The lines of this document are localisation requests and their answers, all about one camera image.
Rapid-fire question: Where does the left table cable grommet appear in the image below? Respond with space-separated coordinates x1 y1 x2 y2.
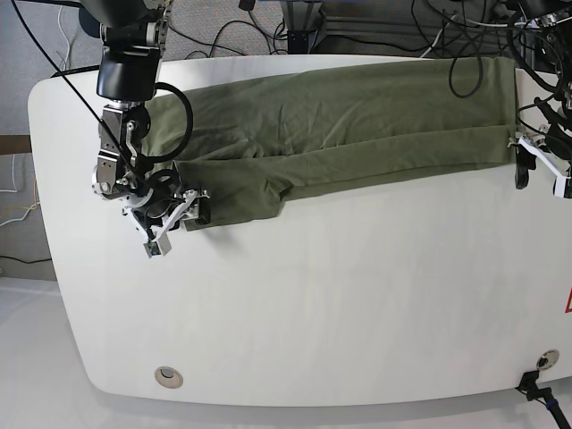
155 366 183 390

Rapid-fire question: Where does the table cable grommet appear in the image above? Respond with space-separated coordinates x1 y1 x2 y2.
536 349 559 371
155 366 183 390

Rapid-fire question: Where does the black clamp with cable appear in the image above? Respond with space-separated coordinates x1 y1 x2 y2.
516 370 571 429

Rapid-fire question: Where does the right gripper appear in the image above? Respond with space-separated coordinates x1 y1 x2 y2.
122 189 211 240

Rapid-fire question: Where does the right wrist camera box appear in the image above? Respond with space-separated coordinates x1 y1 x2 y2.
144 234 172 258

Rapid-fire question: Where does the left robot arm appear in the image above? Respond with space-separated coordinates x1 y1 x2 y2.
506 1 571 199

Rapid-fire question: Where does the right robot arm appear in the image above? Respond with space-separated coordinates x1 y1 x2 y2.
82 1 210 242

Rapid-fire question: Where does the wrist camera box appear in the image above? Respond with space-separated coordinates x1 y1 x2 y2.
552 176 572 199
144 234 172 258

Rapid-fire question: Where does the white cable on floor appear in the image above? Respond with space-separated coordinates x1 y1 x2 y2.
55 5 72 71

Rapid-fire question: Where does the red warning triangle sticker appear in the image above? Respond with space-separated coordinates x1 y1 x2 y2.
565 289 572 314

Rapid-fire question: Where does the olive green T-shirt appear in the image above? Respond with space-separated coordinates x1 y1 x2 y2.
140 55 519 232

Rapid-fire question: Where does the right table cable grommet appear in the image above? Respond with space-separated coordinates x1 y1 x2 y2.
536 349 559 371

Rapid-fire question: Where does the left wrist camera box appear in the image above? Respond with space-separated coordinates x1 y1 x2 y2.
552 176 572 199

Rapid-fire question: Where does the black flat bar on floor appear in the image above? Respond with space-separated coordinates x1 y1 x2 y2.
51 65 99 78

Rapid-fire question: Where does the black metal frame post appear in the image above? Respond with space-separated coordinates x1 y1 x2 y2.
280 1 326 55

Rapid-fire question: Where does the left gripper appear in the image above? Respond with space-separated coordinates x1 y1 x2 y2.
508 131 571 189

